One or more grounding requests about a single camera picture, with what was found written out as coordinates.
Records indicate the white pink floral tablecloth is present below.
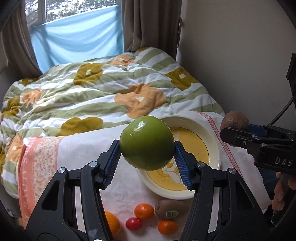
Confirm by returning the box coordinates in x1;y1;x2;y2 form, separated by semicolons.
17;111;273;241

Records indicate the red tomato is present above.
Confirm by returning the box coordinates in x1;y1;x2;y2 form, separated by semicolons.
125;217;143;231

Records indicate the large orange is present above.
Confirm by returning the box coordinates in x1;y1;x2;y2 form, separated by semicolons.
105;211;121;237

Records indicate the brown kiwi with green sticker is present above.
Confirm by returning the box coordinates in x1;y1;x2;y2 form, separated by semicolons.
154;199;189;220

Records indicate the right brown curtain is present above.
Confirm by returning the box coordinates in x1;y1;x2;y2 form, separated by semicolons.
121;0;182;59

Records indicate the green striped floral duvet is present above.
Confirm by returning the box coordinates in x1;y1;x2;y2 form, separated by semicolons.
1;47;224;198

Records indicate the left brown curtain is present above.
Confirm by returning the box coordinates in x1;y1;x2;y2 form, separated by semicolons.
1;1;42;78

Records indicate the large green apple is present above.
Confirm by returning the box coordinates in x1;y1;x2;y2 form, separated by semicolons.
119;115;175;171

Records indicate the brown curtain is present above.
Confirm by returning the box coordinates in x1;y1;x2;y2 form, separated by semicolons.
1;1;42;78
121;0;182;59

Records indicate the window glass and frame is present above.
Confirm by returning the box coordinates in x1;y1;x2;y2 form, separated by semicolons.
25;0;121;28

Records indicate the light blue window cloth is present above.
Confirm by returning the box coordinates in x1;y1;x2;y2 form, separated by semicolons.
30;5;124;73

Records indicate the cream yellow ceramic bowl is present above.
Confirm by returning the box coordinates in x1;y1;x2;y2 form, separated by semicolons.
137;116;221;200

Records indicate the person's right hand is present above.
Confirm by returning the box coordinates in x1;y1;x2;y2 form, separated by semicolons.
272;172;296;211

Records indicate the black cable on wall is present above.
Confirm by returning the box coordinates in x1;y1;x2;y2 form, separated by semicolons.
268;53;296;127

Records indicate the brown kiwi without visible sticker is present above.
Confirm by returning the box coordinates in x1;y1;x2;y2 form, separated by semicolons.
220;110;249;132

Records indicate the small mandarin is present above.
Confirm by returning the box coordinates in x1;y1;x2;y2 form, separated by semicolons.
158;220;179;235
134;203;154;220

